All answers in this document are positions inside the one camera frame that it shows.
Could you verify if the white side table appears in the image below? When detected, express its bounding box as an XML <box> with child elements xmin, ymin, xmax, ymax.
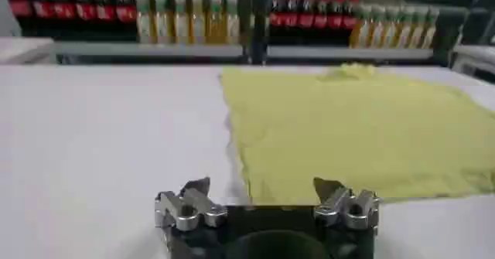
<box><xmin>0</xmin><ymin>37</ymin><xmax>56</xmax><ymax>65</ymax></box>

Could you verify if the yellow-green shirt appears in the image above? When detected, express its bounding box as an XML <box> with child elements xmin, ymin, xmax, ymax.
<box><xmin>219</xmin><ymin>62</ymin><xmax>495</xmax><ymax>207</ymax></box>

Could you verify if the white table with grey legs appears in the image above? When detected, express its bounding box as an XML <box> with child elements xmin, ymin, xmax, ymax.
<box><xmin>450</xmin><ymin>43</ymin><xmax>495</xmax><ymax>82</ymax></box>

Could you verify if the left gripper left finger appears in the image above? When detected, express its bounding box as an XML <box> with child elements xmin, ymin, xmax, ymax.
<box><xmin>154</xmin><ymin>177</ymin><xmax>229</xmax><ymax>233</ymax></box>

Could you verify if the shelf rack of drink bottles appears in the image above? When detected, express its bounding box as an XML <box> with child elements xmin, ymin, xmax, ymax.
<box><xmin>0</xmin><ymin>0</ymin><xmax>480</xmax><ymax>66</ymax></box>

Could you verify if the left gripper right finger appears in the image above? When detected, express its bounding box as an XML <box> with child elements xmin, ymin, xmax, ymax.
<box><xmin>312</xmin><ymin>177</ymin><xmax>381</xmax><ymax>231</ymax></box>

